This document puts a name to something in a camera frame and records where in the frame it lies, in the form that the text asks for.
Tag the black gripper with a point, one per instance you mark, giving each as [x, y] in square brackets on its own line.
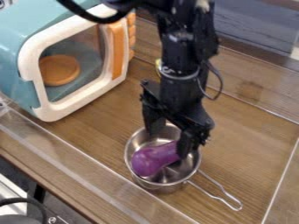
[173, 100]

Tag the purple toy eggplant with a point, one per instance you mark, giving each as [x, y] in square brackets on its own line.
[153, 158]

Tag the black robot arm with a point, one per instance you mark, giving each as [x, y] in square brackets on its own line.
[190, 42]

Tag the yellow toy banana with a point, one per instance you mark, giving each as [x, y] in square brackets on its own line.
[158, 64]

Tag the clear acrylic table barrier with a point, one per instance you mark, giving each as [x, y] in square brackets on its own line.
[97, 191]

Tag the orange microwave turntable plate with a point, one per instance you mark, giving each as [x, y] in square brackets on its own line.
[60, 69]

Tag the teal toy microwave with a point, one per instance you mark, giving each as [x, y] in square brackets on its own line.
[40, 28]

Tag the silver pot with wire handle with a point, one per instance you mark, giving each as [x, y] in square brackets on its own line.
[177, 174]

